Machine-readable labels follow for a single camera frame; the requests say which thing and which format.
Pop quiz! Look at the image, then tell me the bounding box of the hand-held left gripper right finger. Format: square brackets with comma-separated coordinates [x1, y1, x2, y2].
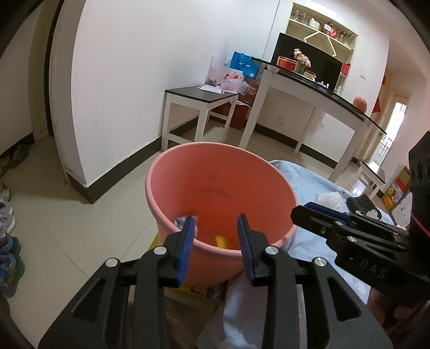
[237, 213, 394, 349]

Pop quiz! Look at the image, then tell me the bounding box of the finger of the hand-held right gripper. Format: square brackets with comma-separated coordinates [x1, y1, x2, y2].
[291, 204, 347, 240]
[307, 201, 411, 240]

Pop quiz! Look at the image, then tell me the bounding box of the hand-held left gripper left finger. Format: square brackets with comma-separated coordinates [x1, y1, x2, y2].
[38, 215, 198, 349]

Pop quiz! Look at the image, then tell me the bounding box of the clear white plastic bag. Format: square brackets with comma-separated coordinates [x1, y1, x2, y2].
[315, 191, 347, 211]

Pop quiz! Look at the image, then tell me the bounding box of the pink plastic bucket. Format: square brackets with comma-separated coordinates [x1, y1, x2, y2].
[145, 142, 299, 288]

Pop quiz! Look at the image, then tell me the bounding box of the black foam net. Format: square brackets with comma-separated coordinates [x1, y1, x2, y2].
[345, 195, 384, 221]

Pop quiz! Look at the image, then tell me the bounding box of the blue white wrapper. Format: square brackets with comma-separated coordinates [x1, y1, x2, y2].
[173, 216, 201, 233]

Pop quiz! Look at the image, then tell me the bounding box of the light blue blanket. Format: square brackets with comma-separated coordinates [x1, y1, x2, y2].
[196, 160, 409, 349]

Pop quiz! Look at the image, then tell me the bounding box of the colourful printed box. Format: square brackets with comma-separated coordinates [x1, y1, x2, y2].
[381, 166, 412, 213]

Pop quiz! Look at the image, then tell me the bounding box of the low black-topped side table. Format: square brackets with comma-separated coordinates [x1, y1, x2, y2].
[355, 157, 388, 201]

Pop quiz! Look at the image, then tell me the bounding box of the long black-topped white table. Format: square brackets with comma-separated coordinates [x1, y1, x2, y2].
[238, 57, 388, 184]

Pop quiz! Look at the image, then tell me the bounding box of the orange ball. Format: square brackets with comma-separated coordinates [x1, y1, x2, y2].
[352, 96, 370, 113]

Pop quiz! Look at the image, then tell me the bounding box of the dark red carton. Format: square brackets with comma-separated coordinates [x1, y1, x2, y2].
[214, 78, 260, 130]

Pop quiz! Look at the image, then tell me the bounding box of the small black-topped white table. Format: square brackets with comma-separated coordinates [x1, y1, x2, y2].
[160, 85, 240, 151]

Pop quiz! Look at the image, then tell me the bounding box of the black board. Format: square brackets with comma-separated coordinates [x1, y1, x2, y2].
[270, 32, 344, 95]

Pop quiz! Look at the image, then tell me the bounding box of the pink white plastic bag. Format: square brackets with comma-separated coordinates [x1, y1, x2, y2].
[220, 68, 249, 95]

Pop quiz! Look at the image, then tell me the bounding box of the red box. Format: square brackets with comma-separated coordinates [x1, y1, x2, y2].
[276, 56, 299, 71]

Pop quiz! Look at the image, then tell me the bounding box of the white paper tray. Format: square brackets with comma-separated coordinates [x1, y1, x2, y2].
[198, 83, 225, 95]

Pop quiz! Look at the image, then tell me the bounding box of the blue shopping bag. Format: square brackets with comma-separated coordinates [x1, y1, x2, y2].
[230, 50, 261, 80]

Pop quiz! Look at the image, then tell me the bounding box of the clear bag with dark contents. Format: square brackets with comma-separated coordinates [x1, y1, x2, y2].
[205, 55, 224, 87]

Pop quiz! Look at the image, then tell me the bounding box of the row of shoes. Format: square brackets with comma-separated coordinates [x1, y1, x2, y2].
[0, 144, 33, 300]

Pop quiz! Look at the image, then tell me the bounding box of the white wall shelf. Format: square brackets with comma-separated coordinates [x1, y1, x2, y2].
[285, 2, 359, 99]

